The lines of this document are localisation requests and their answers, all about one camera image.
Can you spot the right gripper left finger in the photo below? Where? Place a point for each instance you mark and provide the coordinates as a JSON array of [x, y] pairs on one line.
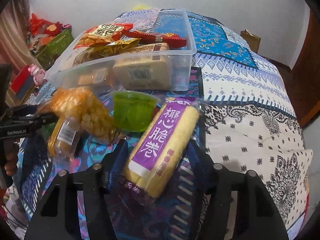
[[56, 215]]

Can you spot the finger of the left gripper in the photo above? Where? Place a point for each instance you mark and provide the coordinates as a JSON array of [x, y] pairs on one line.
[[32, 121], [18, 111]]

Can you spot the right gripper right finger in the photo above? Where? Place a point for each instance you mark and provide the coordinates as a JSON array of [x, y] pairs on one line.
[[256, 216]]

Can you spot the gold-edged sesame bar pack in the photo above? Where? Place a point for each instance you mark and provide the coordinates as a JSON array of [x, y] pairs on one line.
[[64, 139]]

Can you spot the orange puffed snack bag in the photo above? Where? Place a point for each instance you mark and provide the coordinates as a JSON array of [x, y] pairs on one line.
[[89, 112]]

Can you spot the red peanut snack bag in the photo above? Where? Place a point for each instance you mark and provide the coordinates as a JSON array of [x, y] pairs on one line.
[[103, 34]]

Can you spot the yellow chips snack bag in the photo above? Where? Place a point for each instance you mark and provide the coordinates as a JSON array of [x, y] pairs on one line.
[[112, 49]]

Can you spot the purple label crisp roll pack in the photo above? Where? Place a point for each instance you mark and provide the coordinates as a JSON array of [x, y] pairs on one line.
[[156, 155]]

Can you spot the beige bread block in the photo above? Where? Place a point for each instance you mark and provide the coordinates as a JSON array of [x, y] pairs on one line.
[[153, 72]]

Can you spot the person's left hand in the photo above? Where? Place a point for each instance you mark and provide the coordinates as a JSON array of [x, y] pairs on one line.
[[12, 158]]

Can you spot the red box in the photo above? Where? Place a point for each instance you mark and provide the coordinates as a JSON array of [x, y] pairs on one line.
[[20, 79]]

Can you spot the pink plush toy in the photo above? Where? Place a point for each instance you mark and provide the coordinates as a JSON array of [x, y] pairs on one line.
[[38, 75]]

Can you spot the green storage basket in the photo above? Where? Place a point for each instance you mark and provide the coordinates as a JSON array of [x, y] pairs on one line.
[[48, 53]]

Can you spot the striped brown curtain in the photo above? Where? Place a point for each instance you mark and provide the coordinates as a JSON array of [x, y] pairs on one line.
[[14, 30]]

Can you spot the patchwork patterned bedspread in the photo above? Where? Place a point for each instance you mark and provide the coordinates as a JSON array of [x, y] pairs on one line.
[[246, 123]]

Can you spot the green jelly cup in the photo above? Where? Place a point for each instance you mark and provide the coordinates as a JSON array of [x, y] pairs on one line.
[[133, 111]]

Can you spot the clear plastic storage bin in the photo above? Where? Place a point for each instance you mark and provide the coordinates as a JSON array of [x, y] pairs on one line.
[[64, 73]]

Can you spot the brown wooden door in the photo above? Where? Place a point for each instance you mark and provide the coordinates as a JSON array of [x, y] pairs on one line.
[[303, 88]]

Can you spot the yellow curved tube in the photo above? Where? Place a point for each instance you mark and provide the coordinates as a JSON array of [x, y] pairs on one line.
[[141, 6]]

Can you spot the red flat candy wrapper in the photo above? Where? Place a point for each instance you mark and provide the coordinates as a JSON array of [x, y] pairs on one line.
[[174, 41]]

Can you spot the small cardboard box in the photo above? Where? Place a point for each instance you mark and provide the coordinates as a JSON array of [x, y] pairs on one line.
[[252, 40]]

